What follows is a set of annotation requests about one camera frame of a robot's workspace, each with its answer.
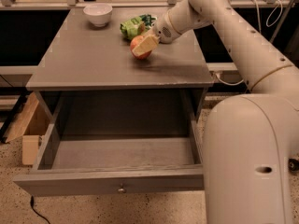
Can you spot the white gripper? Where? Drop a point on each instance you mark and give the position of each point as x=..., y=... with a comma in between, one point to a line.
x=163, y=30

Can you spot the red apple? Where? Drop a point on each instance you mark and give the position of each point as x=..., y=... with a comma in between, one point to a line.
x=137, y=49

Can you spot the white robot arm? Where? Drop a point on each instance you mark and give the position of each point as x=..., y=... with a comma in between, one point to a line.
x=249, y=138

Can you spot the grey open drawer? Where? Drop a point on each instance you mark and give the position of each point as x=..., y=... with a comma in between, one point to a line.
x=97, y=140

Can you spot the metal drawer knob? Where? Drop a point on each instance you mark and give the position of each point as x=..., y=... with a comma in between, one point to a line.
x=121, y=189

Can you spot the green chip bag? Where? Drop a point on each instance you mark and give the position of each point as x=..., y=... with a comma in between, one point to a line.
x=137, y=26

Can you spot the grey wooden cabinet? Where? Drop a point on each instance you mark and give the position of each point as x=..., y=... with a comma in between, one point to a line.
x=82, y=57

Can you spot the white ceramic bowl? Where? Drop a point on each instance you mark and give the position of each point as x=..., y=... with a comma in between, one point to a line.
x=98, y=14

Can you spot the wooden box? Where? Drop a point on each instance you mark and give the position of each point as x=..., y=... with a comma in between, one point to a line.
x=29, y=126

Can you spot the metal diagonal pole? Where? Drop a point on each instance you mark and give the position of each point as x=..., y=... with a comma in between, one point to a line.
x=282, y=19

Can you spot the black caster wheel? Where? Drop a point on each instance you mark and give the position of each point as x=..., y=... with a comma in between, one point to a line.
x=293, y=165

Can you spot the grey metal rail frame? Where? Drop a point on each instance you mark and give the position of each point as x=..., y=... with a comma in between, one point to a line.
x=31, y=3

